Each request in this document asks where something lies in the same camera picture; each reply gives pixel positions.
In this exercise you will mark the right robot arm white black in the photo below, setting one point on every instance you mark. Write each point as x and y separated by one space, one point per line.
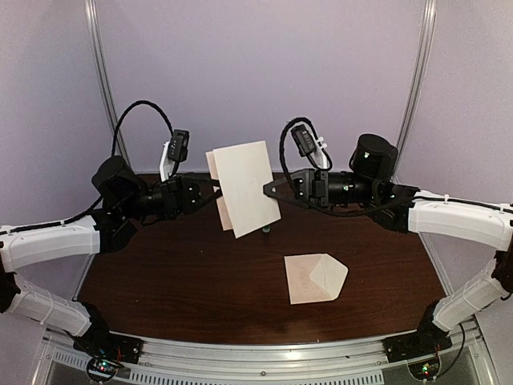
407 209

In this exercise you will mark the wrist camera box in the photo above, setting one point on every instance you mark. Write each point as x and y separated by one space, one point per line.
312 147
174 153

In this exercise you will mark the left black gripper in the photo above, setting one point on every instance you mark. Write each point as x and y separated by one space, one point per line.
180 194

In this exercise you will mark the right aluminium frame post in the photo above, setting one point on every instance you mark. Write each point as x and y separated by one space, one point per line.
421 61

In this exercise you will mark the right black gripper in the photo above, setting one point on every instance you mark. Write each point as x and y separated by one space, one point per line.
311 186

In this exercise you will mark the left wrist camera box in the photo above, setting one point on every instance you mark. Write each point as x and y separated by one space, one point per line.
174 153

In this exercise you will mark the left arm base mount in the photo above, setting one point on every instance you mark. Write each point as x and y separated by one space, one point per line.
109 355

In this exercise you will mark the left aluminium frame post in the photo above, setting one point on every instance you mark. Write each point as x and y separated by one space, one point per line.
92 20

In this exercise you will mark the aluminium frame post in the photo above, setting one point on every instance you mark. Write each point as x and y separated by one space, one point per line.
421 61
92 20

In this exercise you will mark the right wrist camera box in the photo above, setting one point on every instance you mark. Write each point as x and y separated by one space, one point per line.
312 147

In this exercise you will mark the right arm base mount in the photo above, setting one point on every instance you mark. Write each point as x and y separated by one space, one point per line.
420 352

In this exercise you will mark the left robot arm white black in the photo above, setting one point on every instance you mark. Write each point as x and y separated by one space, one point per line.
106 227

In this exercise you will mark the beige envelope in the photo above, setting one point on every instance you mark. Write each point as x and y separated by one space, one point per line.
313 278

